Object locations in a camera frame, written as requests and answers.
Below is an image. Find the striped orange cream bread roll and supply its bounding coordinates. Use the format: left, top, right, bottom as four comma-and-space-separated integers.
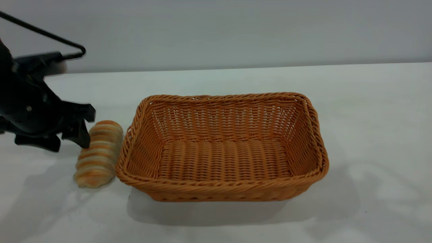
74, 120, 124, 188

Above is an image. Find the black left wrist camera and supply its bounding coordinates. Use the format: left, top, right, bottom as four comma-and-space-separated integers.
13, 51, 68, 77

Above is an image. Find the orange woven wicker basket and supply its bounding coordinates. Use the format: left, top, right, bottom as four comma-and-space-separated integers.
115, 92, 329, 202

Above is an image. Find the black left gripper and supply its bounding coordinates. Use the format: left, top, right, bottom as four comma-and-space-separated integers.
0, 40, 97, 153

